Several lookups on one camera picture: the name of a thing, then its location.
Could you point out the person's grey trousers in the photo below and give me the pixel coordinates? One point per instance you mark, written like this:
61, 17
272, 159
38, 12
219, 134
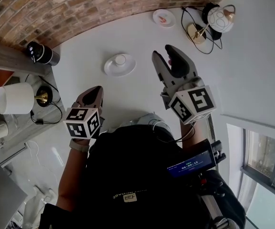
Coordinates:
146, 120

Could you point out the small white cup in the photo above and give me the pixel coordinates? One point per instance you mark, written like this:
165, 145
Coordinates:
120, 59

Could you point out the person's right hand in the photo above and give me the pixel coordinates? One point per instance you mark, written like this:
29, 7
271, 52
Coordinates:
194, 83

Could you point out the black device blue screen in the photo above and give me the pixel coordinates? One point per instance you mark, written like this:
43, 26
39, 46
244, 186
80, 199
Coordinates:
189, 163

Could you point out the dark framed window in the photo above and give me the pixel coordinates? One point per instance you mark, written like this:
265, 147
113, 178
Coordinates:
263, 156

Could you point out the white shade brass table lamp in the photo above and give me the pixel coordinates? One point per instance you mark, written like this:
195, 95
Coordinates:
14, 98

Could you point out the black power adapter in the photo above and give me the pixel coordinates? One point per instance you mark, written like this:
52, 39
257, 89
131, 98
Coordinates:
215, 35

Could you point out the small white plate pink print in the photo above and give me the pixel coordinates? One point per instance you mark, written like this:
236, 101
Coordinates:
164, 18

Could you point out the globe shade brass lamp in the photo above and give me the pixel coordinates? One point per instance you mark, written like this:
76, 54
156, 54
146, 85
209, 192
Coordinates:
220, 19

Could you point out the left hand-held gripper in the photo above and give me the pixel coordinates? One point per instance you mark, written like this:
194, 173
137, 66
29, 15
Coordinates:
77, 128

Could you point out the person's black top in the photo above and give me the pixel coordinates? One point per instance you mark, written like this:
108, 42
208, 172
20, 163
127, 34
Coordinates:
139, 175

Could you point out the black thermos bottle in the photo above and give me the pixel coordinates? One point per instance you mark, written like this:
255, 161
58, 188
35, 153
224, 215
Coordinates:
44, 54

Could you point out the grey wooden shelf unit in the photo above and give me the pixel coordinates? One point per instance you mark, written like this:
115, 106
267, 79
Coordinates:
20, 63

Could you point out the person's left forearm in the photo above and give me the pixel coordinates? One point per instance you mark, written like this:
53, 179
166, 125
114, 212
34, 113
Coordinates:
73, 175

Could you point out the person's right forearm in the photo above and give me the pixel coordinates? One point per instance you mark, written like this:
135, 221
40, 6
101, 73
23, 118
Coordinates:
194, 137

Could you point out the grey flat board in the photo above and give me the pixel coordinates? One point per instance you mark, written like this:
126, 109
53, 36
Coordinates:
1, 197

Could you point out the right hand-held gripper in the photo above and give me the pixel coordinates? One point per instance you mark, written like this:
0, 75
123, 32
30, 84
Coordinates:
192, 104

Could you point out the white saucer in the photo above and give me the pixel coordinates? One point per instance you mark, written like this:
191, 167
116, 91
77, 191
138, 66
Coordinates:
118, 70

